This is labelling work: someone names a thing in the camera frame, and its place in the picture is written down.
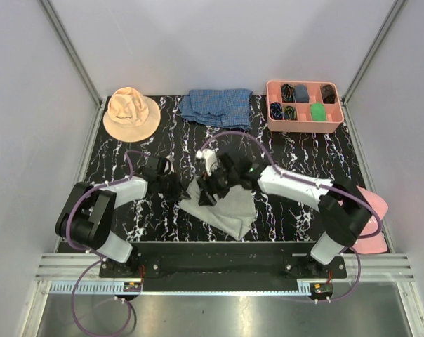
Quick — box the black patterned sock top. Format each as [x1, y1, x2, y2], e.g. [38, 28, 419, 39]
[280, 83, 295, 103]

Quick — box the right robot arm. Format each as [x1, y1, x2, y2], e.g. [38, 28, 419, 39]
[196, 149, 373, 279]

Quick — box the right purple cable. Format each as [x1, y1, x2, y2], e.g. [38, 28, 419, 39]
[201, 131, 383, 303]

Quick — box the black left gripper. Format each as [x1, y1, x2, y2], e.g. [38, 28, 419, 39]
[157, 170, 190, 203]

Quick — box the dark brown rolled sock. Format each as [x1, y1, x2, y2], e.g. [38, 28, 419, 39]
[320, 84, 337, 104]

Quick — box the orange bucket hat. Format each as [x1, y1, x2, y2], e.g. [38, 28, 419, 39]
[102, 87, 161, 143]

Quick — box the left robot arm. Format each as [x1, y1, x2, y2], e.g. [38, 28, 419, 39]
[55, 157, 190, 278]

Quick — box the blue checkered cloth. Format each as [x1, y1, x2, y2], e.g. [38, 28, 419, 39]
[179, 88, 253, 131]

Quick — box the blue grey rolled sock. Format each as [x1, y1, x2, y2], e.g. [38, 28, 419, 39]
[294, 84, 310, 103]

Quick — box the yellow patterned rolled sock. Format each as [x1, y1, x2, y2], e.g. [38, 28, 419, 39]
[283, 105, 298, 121]

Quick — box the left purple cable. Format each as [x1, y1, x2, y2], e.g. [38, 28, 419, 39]
[65, 150, 152, 333]

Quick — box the grey cloth napkin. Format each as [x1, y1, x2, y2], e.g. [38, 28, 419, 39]
[179, 180, 257, 240]

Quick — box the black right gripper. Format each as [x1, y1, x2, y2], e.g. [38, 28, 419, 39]
[196, 163, 239, 208]

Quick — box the aluminium front rail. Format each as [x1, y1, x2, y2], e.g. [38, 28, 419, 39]
[35, 253, 414, 296]

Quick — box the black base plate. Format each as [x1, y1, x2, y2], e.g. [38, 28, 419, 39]
[100, 242, 347, 279]

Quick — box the pink baseball cap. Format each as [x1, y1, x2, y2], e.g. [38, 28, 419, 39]
[353, 187, 388, 255]

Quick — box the pink compartment tray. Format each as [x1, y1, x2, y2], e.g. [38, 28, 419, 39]
[266, 80, 345, 133]

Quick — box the green rolled sock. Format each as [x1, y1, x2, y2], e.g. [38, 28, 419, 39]
[310, 103, 327, 122]

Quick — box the blue dotted rolled sock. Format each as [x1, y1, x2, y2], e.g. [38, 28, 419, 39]
[270, 102, 283, 120]

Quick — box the purple cable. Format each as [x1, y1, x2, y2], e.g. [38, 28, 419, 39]
[65, 150, 152, 333]
[201, 131, 383, 303]

